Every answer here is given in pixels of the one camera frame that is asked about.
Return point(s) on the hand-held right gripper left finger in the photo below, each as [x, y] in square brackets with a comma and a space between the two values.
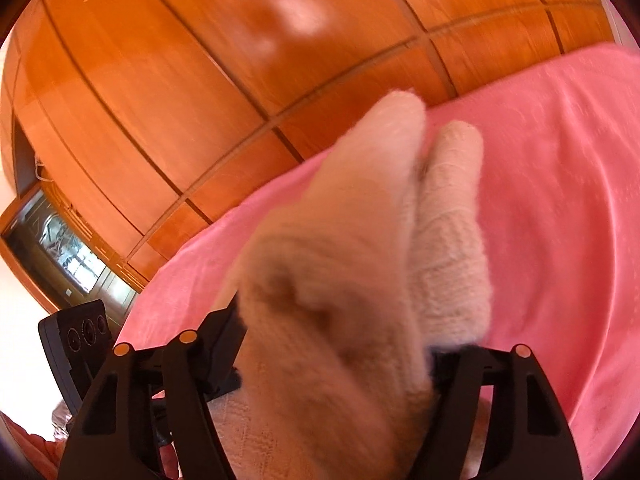
[220, 345]

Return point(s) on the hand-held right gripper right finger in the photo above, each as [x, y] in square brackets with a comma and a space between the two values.
[452, 375]

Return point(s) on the cream knitted sweater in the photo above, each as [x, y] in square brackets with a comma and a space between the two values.
[340, 270]

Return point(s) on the dark mirror panel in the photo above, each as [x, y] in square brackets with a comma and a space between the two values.
[55, 245]

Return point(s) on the pink blanket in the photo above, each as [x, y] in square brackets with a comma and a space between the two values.
[550, 200]

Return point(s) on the wooden wardrobe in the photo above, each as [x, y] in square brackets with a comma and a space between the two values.
[175, 60]

